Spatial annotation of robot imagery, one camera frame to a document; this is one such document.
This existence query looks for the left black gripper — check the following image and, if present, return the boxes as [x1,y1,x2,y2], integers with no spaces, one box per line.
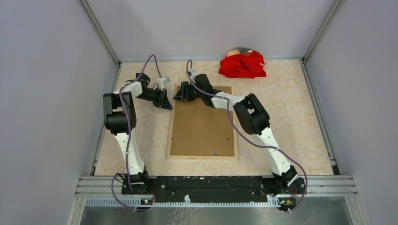
[136,87,173,110]

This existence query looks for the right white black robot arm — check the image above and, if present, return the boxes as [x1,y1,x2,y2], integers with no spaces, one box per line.
[174,72,299,193]

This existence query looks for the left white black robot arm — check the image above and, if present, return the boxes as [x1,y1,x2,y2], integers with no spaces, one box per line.
[103,73,173,194]

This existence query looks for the brown cardboard backing board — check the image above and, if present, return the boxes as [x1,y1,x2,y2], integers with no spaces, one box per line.
[169,87,236,157]

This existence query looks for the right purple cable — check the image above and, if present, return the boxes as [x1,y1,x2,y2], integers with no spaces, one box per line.
[186,60,308,212]

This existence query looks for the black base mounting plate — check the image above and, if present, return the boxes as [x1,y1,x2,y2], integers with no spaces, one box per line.
[121,176,305,203]

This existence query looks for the red cloth bundle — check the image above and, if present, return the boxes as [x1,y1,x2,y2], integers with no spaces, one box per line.
[218,47,267,79]

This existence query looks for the aluminium rail front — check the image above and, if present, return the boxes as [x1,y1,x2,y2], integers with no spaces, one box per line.
[68,175,368,225]

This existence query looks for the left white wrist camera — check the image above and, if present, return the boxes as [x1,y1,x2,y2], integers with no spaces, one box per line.
[156,77,170,91]

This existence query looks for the wooden picture frame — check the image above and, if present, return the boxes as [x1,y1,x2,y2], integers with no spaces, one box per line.
[165,85,239,161]

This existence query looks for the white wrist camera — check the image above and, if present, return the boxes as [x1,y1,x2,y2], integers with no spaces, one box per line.
[156,77,170,91]
[188,70,199,83]

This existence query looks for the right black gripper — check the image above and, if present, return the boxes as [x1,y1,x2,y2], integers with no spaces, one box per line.
[174,82,205,102]

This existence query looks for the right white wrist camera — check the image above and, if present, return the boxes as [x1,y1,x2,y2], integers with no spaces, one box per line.
[188,70,199,83]

